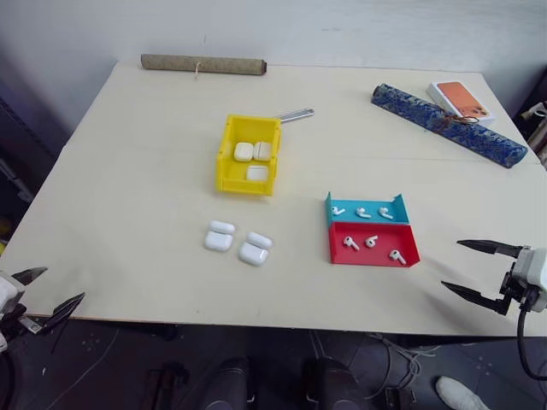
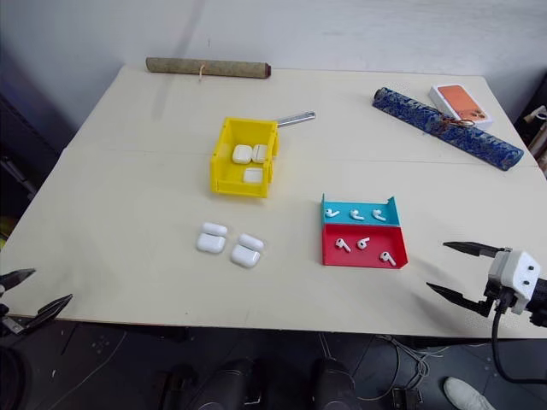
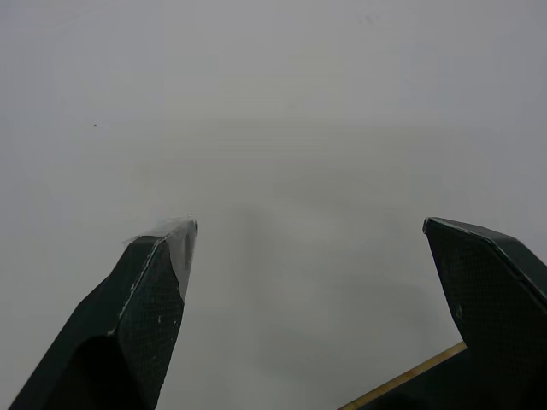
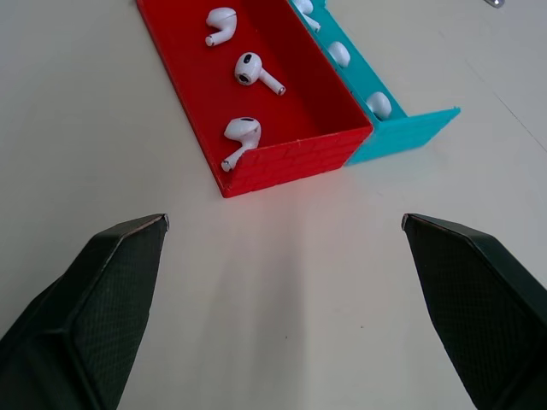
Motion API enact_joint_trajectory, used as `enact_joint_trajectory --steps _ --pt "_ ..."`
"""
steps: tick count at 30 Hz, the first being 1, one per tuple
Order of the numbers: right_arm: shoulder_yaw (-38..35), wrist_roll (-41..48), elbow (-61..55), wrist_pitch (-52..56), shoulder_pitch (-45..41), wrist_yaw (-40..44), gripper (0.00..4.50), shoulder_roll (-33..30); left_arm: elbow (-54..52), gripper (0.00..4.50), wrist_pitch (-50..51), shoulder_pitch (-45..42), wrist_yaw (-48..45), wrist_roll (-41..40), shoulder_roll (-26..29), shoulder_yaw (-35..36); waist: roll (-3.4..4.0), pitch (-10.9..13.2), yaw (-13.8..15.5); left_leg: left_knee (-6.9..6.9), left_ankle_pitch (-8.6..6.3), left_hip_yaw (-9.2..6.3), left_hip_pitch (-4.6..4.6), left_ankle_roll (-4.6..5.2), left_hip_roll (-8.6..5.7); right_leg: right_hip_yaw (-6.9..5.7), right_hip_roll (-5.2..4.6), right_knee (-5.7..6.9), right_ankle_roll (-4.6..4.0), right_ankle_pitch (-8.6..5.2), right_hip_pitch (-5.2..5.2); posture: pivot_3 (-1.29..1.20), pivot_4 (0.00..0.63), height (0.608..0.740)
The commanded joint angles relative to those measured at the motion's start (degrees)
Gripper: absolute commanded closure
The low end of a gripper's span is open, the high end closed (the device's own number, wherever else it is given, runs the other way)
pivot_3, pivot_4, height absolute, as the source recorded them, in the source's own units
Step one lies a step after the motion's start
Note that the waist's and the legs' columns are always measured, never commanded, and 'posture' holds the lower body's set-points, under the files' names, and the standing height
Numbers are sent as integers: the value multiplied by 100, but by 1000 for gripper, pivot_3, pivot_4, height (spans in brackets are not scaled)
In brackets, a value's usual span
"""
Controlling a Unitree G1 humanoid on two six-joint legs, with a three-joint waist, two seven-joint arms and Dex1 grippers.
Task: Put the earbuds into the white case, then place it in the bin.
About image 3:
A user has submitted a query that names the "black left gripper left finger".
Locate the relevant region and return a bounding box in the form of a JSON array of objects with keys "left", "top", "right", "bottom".
[{"left": 8, "top": 216, "right": 200, "bottom": 410}]

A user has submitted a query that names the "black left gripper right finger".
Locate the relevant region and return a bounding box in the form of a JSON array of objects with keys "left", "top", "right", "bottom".
[{"left": 421, "top": 216, "right": 547, "bottom": 410}]

